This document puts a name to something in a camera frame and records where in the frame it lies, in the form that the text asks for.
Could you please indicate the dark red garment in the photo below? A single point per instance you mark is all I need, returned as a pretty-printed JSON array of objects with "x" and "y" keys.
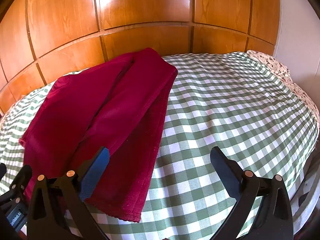
[{"x": 120, "y": 105}]

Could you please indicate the floral patterned pillow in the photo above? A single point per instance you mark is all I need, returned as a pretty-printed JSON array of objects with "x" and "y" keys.
[{"x": 283, "y": 73}]

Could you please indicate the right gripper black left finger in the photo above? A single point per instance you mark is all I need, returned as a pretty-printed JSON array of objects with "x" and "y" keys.
[{"x": 45, "y": 217}]

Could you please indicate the wooden panelled headboard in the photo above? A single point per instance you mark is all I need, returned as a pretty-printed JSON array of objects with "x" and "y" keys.
[{"x": 42, "y": 40}]

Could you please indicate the green white checkered bedspread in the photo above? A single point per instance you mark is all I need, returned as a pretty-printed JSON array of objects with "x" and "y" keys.
[{"x": 236, "y": 103}]

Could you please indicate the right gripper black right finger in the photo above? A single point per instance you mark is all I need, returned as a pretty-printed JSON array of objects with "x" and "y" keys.
[{"x": 274, "y": 218}]

